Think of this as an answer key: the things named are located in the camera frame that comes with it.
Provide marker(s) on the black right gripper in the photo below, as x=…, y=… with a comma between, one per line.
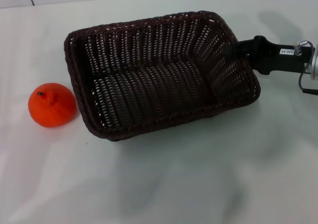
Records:
x=278, y=57

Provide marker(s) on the orange mandarin fruit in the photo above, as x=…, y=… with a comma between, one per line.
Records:
x=51, y=104

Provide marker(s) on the dark brown woven basket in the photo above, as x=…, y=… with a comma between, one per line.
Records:
x=159, y=80

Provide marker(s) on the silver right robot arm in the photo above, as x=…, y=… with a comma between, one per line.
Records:
x=314, y=65

